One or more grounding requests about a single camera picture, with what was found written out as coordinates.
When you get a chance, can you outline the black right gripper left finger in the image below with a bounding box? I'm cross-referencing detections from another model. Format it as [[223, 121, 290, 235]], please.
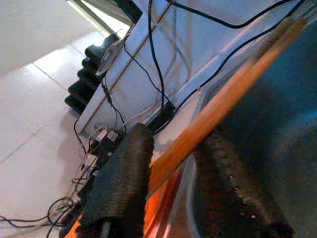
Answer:
[[80, 123, 155, 238]]

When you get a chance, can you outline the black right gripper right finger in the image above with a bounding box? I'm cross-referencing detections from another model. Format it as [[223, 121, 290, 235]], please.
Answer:
[[192, 127, 295, 238]]

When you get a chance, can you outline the orange plastic bowl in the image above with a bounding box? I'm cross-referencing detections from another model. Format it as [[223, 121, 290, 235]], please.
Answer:
[[64, 17, 309, 238]]

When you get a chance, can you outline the black charger block with labels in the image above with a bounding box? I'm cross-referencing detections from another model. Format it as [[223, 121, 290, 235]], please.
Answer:
[[88, 126, 126, 164]]

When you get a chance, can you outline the black power adapter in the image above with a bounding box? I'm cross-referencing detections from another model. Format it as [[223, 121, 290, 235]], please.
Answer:
[[148, 101, 177, 134]]

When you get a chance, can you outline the stainless steel sink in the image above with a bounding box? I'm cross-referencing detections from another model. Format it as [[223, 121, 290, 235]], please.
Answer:
[[170, 22, 317, 238]]

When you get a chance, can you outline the black ribbed object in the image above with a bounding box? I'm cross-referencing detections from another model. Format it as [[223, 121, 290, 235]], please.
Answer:
[[64, 33, 122, 117]]

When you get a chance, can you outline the clear plastic piece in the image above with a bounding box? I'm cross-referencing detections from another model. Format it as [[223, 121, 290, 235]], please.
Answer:
[[95, 29, 124, 76]]

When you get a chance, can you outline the black adapter cable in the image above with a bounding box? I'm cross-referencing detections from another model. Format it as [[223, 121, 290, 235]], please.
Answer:
[[148, 0, 166, 114]]

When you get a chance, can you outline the long black counter cable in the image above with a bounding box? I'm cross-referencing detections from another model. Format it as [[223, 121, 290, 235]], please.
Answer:
[[173, 0, 307, 114]]

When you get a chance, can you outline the black hanging wall cable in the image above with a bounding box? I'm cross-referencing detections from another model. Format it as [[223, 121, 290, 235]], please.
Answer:
[[167, 0, 307, 29]]

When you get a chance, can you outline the metal window frame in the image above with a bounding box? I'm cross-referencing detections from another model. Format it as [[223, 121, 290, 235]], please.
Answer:
[[66, 0, 144, 34]]

